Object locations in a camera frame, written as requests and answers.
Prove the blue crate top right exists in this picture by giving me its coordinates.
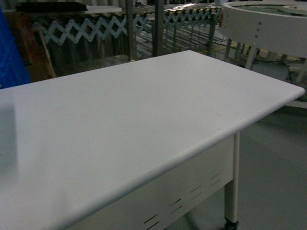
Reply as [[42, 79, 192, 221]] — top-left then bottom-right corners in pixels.
[[0, 9, 30, 89]]

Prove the white round conveyor machine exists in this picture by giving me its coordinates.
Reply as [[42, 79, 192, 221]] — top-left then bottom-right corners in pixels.
[[220, 1, 307, 69]]

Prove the white table leg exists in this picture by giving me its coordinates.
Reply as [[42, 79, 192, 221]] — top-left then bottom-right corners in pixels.
[[224, 132, 240, 230]]

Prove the grey scissor conveyor frame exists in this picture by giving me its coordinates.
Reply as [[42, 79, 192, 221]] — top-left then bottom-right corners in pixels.
[[32, 3, 222, 46]]

